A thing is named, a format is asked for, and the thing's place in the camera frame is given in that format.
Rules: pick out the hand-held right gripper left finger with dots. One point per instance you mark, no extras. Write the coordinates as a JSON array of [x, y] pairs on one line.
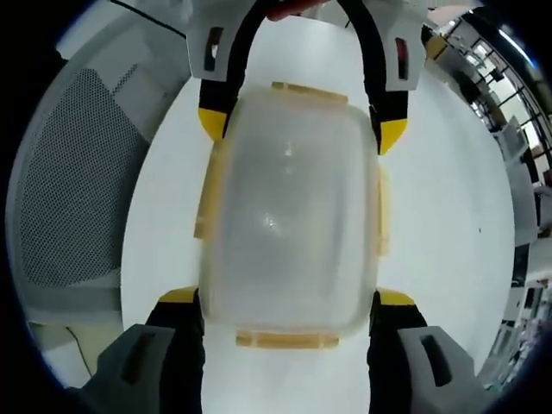
[[181, 353]]

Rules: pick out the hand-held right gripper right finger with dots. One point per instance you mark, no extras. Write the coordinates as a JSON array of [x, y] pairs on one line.
[[392, 345]]

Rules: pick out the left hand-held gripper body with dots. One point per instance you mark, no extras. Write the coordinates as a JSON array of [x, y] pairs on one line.
[[215, 8]]

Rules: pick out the clear plastic buckle container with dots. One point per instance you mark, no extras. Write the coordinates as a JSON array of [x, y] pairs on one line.
[[293, 215]]

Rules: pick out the grey mesh office chair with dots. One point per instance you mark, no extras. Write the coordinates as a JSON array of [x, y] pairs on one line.
[[77, 181]]

